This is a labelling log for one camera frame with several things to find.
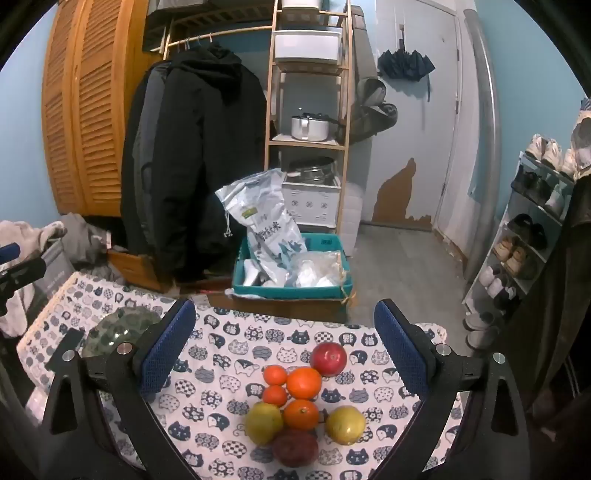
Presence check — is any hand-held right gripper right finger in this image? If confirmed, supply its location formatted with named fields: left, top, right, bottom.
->
left=373, top=299, right=532, bottom=480

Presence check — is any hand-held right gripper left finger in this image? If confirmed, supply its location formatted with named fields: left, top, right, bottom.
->
left=41, top=299, right=197, bottom=480

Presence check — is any green patterned bowl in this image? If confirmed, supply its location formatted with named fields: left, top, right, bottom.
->
left=82, top=307, right=162, bottom=358

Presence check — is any bright red apple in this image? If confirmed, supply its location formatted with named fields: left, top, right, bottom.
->
left=310, top=342, right=348, bottom=378

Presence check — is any yellow pear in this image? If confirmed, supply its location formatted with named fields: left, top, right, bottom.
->
left=244, top=401, right=284, bottom=446
left=325, top=406, right=366, bottom=446

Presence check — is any large orange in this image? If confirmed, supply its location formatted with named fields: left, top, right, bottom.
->
left=283, top=399, right=320, bottom=431
left=286, top=367, right=323, bottom=400

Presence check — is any dark red apple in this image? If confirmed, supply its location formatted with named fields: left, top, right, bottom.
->
left=272, top=429, right=319, bottom=468

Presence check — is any beige crumpled garment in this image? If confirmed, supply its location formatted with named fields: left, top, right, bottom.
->
left=0, top=219, right=65, bottom=337

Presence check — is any grey tote bag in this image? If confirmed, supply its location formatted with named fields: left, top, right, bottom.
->
left=32, top=240, right=77, bottom=301

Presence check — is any cat print tablecloth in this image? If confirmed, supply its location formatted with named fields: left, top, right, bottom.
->
left=16, top=272, right=465, bottom=480

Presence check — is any grey crumpled garment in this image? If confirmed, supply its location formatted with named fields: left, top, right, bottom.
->
left=55, top=212, right=125, bottom=284

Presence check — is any wooden drawer box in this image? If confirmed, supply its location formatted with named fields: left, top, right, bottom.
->
left=107, top=249, right=162, bottom=291

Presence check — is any clear plastic bag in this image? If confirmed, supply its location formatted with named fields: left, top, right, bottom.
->
left=286, top=251, right=347, bottom=288

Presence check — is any teal plastic basket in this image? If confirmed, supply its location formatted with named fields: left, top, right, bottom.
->
left=231, top=233, right=356, bottom=300

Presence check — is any brown cardboard box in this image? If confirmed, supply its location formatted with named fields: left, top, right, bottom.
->
left=203, top=288, right=356, bottom=324

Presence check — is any shoe rack with shoes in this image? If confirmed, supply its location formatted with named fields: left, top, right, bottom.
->
left=464, top=134, right=591, bottom=349

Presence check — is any white rice bag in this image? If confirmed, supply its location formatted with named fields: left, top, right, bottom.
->
left=215, top=168, right=308, bottom=278

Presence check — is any wooden louvered wardrobe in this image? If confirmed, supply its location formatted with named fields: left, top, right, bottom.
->
left=41, top=0, right=160, bottom=217

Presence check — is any dark hanging cloth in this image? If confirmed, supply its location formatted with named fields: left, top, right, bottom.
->
left=503, top=175, right=591, bottom=425

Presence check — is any grey jacket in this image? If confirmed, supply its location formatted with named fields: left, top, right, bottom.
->
left=131, top=62, right=171, bottom=185

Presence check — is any white patterned storage box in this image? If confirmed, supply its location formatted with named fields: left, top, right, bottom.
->
left=281, top=181, right=341, bottom=227

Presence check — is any black hooded coat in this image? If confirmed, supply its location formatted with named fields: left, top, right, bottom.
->
left=121, top=41, right=269, bottom=283

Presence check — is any steel steamer pot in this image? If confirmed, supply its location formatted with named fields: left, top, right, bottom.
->
left=284, top=157, right=337, bottom=185

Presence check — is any grey door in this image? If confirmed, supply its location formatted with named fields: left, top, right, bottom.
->
left=369, top=0, right=465, bottom=227

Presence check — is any grey hanging bag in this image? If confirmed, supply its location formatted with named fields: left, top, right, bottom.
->
left=353, top=76, right=399, bottom=141

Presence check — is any metal pipe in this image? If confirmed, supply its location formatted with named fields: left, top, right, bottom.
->
left=462, top=7, right=504, bottom=282

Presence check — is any wooden shelf rack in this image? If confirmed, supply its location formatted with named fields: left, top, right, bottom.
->
left=264, top=0, right=357, bottom=236

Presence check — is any pale crumpled bag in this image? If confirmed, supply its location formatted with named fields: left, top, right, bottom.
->
left=570, top=99, right=591, bottom=181

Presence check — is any dark blue umbrella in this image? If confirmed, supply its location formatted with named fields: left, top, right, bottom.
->
left=376, top=37, right=437, bottom=102

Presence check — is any white storage bin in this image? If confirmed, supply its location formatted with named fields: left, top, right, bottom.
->
left=272, top=28, right=345, bottom=63

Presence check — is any wooden clothes rail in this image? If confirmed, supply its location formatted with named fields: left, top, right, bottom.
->
left=159, top=11, right=278, bottom=61

